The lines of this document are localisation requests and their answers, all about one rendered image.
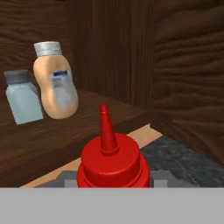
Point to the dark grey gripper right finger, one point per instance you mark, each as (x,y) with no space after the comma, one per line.
(163,179)

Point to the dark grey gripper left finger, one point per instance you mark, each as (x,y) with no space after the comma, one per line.
(68,180)

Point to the red condiment bottle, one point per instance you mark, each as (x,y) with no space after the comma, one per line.
(112,163)

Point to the pale blue shaker grey cap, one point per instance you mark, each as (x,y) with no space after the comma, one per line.
(23,100)

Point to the beige condiment bottle silver cap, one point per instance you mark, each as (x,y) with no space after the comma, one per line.
(55,87)

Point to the dark wood cabinet door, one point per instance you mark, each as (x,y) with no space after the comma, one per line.
(189,75)

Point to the dark wood cabinet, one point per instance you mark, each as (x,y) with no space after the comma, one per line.
(96,75)

